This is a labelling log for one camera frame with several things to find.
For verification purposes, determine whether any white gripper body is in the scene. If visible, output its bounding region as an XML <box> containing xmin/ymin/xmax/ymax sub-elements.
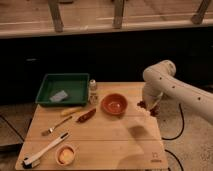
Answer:
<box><xmin>142</xmin><ymin>84</ymin><xmax>163</xmax><ymax>104</ymax></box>

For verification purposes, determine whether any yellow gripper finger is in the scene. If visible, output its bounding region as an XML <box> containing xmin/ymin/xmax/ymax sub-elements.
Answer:
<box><xmin>146</xmin><ymin>96</ymin><xmax>161</xmax><ymax>111</ymax></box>

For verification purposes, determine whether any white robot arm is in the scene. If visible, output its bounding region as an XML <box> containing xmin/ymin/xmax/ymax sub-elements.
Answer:
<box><xmin>142</xmin><ymin>60</ymin><xmax>213</xmax><ymax>125</ymax></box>

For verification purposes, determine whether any red bowl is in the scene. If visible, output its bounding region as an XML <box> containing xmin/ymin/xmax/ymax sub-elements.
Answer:
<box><xmin>101</xmin><ymin>93</ymin><xmax>128</xmax><ymax>115</ymax></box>

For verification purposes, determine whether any small white bottle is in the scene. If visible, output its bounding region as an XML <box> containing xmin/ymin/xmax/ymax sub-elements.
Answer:
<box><xmin>89</xmin><ymin>79</ymin><xmax>98</xmax><ymax>91</ymax></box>

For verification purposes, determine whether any green plastic tray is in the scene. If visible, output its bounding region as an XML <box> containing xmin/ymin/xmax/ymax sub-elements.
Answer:
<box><xmin>35</xmin><ymin>73</ymin><xmax>89</xmax><ymax>107</ymax></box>

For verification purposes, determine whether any grey sponge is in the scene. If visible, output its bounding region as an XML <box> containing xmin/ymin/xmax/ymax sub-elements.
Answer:
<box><xmin>50</xmin><ymin>90</ymin><xmax>68</xmax><ymax>102</ymax></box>

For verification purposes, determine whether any small cup with yellow content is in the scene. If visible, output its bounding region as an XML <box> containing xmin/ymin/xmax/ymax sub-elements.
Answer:
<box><xmin>55</xmin><ymin>144</ymin><xmax>76</xmax><ymax>166</ymax></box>

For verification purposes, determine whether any metal fork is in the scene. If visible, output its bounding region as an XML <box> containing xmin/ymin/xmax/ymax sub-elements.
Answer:
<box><xmin>41</xmin><ymin>116</ymin><xmax>72</xmax><ymax>136</ymax></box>

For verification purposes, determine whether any black cable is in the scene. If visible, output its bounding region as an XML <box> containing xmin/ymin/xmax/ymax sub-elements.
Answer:
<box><xmin>161</xmin><ymin>103</ymin><xmax>186</xmax><ymax>171</ymax></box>

